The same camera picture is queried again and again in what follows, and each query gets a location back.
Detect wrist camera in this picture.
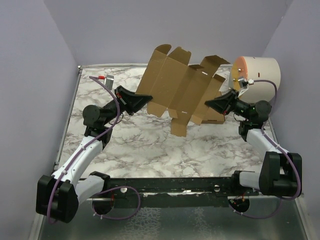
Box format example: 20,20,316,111
98,74,115,90
237,76,255,94

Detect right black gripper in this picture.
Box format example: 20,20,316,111
205,88,252,121

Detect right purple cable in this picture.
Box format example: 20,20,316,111
228,78,302,220

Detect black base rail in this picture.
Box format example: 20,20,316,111
49,172,266,208

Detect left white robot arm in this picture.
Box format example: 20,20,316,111
35,86,152,223

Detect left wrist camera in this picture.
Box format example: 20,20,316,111
98,74,115,90

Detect round pastel drawer cabinet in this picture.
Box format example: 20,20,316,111
228,56,281,104

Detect folded brown cardboard box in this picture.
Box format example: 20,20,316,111
201,107,225,124

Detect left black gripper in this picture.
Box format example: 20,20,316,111
102,85,153,126

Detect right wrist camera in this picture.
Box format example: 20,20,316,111
237,76,255,94

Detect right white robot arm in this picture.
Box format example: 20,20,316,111
205,89,302,200

